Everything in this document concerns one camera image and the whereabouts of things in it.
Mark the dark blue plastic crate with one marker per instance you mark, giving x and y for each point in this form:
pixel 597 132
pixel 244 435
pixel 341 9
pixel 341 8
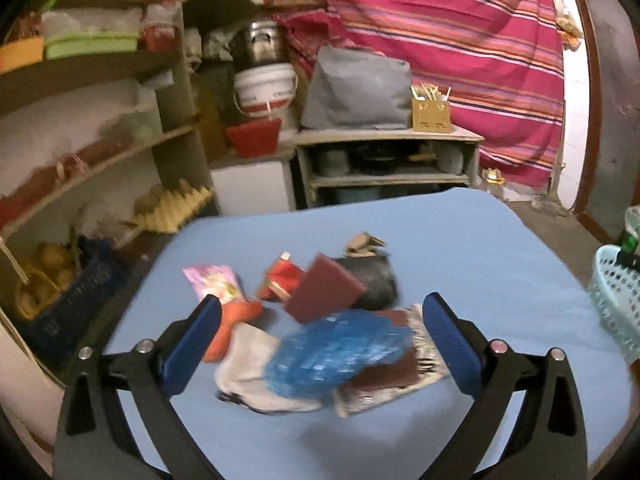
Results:
pixel 75 305

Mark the blue plastic bag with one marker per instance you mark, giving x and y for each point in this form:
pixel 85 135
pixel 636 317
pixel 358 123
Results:
pixel 330 355

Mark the small grey pot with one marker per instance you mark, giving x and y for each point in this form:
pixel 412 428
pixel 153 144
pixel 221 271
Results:
pixel 331 162

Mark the yellow egg tray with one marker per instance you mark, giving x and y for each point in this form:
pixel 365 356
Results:
pixel 172 210

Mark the wooden utensil holder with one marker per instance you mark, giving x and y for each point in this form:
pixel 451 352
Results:
pixel 430 112

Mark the yellow oil jug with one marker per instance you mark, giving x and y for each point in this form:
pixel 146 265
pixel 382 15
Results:
pixel 210 115

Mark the white plastic bucket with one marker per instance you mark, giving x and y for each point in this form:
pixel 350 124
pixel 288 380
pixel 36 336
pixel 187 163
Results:
pixel 265 90

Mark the maroon pouch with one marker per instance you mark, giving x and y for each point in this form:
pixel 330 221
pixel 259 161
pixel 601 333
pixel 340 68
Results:
pixel 325 290

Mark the wooden low cabinet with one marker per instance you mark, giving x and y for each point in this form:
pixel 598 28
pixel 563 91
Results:
pixel 390 180

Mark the red striped cloth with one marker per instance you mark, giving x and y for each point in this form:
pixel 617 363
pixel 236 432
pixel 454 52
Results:
pixel 450 35

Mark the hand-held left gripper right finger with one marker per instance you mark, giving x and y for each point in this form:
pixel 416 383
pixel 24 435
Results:
pixel 450 345

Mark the wooden shelf unit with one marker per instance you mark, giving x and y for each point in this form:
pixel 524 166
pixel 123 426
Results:
pixel 172 125

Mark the brown paper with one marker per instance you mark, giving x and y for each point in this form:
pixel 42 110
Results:
pixel 362 242

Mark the yellow fruit heap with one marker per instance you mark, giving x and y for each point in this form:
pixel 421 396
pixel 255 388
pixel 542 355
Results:
pixel 47 275

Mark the red snack wrapper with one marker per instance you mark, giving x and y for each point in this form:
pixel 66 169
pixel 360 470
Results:
pixel 282 277

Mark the orange cloth piece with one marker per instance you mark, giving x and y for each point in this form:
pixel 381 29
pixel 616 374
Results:
pixel 232 325

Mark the steel cooking pot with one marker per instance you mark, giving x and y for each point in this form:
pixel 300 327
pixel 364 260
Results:
pixel 260 42

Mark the small white cabinet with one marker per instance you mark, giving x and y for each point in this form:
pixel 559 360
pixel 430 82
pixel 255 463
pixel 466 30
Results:
pixel 250 185

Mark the orange plastic container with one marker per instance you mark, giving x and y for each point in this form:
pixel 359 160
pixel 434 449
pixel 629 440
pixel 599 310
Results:
pixel 22 55

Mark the hanging yellow bundle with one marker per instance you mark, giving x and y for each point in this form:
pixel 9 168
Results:
pixel 569 27

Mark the blue table cover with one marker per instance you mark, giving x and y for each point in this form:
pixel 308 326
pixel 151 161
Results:
pixel 450 260

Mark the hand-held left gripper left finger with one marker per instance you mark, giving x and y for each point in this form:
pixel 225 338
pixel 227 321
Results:
pixel 192 345

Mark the light blue plastic basket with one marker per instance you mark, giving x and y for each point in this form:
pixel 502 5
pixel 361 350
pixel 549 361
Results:
pixel 615 290

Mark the pink snack wrapper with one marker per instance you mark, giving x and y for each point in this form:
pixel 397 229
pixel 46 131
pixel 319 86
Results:
pixel 215 280

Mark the grey fabric bag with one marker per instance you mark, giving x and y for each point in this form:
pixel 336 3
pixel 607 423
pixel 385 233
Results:
pixel 355 90

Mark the grey rubble piece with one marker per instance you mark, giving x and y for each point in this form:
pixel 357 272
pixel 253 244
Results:
pixel 550 206

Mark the red and white packet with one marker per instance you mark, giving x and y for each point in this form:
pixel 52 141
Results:
pixel 160 27

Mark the silver and maroon wrapper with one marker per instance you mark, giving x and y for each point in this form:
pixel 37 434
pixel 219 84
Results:
pixel 395 385

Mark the green and white bag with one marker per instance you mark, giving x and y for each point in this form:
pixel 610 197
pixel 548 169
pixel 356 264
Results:
pixel 631 240

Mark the black frying pan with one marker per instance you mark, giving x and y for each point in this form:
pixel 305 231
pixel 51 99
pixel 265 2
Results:
pixel 380 160

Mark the green plastic tray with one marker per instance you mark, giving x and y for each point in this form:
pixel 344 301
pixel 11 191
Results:
pixel 90 44

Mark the red plastic basin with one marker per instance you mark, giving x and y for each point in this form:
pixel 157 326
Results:
pixel 252 137

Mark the white cloth piece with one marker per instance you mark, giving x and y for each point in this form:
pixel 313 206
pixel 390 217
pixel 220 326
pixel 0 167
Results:
pixel 245 365

